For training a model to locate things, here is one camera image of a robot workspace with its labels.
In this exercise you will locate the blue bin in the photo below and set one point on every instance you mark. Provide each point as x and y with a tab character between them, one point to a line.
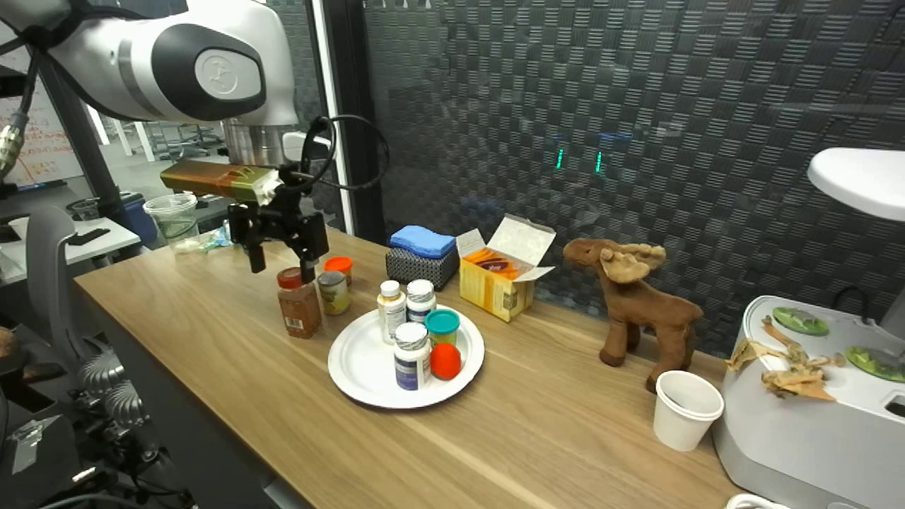
141	220

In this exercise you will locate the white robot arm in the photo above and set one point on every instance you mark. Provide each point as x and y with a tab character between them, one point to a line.
141	58

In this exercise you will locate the brown moose plushie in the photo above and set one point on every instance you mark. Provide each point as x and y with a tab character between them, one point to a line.
641	307

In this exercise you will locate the orange cap spice bottle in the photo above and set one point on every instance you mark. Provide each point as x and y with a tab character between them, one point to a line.
300	309

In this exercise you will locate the white bottle green label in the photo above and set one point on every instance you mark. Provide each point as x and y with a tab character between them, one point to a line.
390	314

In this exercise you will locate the white bottle blue label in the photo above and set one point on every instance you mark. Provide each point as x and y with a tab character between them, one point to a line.
420	298

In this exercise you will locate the tan wrist camera box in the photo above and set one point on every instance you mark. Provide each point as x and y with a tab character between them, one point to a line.
221	181

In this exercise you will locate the crumpled teal plastic wrapper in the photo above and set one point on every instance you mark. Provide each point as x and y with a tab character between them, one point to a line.
202	240

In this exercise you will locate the clear plastic bucket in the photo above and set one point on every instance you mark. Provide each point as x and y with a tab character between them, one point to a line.
170	215

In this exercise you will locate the dried brown plant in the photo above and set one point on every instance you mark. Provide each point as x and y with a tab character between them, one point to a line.
793	373

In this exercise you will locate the white paper cup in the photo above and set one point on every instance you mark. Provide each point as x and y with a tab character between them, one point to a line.
684	414

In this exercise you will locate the blue sponge cloth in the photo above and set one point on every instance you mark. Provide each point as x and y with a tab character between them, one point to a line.
423	240

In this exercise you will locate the white paper plate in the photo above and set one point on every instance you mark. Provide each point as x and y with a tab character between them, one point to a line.
362	372

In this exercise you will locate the white side table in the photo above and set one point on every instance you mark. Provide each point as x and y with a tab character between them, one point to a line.
102	247

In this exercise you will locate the black slanted pole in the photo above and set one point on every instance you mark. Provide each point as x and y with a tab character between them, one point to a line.
88	160

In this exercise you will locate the grey office chair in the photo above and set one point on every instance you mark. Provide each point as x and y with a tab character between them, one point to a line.
49	271

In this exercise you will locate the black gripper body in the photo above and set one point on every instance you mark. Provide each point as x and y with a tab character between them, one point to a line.
288	198

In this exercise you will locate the grey white appliance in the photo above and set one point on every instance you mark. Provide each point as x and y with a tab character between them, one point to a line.
800	442

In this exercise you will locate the white bottle dark label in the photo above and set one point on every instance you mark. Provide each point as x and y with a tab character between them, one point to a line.
411	363

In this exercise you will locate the black remote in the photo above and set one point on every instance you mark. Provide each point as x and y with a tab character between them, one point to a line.
88	234

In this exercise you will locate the black tripod equipment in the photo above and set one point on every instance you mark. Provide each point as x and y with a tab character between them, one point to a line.
115	425

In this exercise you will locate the white round lamp head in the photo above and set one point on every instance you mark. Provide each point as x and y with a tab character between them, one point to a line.
864	178

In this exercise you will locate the small can silver lid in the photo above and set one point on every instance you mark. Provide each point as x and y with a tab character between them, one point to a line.
335	292

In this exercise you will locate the open yellow orange carton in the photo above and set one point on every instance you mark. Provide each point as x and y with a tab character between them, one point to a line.
491	281

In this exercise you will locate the white ringed object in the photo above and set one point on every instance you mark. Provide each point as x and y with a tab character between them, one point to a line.
754	502

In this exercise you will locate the grey woven box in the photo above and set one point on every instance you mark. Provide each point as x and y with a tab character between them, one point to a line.
413	271

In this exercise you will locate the orange lid yellow tub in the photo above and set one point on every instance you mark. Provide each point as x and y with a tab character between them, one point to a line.
339	266

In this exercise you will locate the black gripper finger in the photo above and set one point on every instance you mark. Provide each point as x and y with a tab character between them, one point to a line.
315	247
252	234

